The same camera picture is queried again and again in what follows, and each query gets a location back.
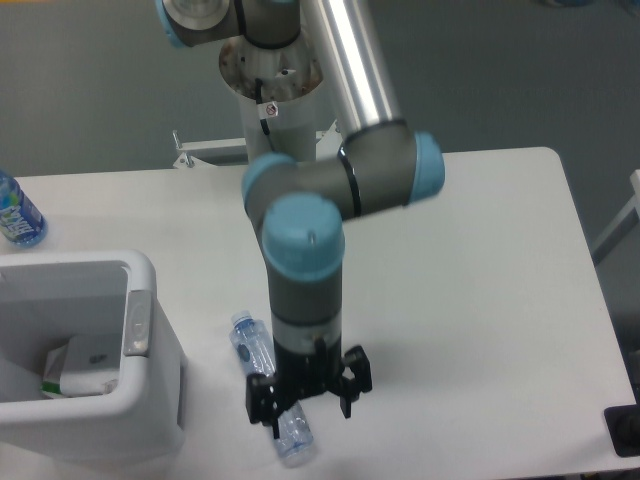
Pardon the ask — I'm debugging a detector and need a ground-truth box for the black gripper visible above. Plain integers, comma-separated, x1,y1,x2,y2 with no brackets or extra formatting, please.
245,337,373,440

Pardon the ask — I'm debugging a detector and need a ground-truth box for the clear crushed plastic bottle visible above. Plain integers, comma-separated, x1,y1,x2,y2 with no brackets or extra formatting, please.
229,310,315,468

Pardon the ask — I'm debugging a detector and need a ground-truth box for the white and green paper carton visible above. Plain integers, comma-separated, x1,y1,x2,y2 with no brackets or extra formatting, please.
40,334,122,399

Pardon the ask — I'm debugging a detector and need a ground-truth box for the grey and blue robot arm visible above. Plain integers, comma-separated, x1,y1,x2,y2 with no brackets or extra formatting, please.
156,1,445,427

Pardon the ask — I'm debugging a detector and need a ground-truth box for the white plastic trash can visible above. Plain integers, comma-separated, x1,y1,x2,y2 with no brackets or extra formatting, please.
1,250,187,461

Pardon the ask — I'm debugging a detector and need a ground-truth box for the black device at table edge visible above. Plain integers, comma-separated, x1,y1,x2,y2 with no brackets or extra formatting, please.
604,404,639,458

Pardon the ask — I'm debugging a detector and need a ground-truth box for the blue labelled water bottle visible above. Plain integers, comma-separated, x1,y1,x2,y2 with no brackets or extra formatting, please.
1,171,48,248

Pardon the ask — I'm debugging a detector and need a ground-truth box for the white metal frame bracket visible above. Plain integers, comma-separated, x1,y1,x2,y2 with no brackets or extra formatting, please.
172,130,248,169

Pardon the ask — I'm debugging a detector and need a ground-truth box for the black cable on pedestal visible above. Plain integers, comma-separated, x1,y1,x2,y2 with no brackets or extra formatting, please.
253,77,281,154

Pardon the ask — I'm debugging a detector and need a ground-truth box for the white frame leg right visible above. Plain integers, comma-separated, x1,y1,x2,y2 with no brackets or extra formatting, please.
591,169,639,266

